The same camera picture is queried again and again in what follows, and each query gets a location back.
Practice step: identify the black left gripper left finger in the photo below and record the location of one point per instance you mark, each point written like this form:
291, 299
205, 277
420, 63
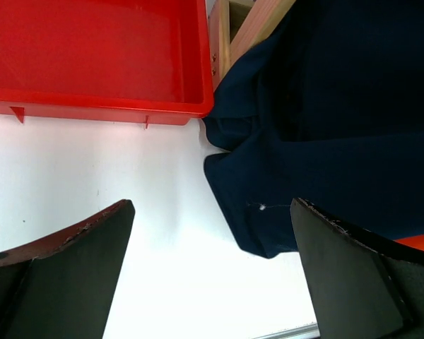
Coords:
62, 285

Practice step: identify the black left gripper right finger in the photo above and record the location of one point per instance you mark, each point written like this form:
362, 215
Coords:
361, 285

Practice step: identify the navy blue shorts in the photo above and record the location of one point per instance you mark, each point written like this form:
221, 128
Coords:
329, 108

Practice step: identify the red plastic bin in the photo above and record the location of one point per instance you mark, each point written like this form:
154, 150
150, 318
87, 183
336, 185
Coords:
127, 61

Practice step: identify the wooden clothes rack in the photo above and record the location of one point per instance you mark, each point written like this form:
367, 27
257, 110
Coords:
235, 26

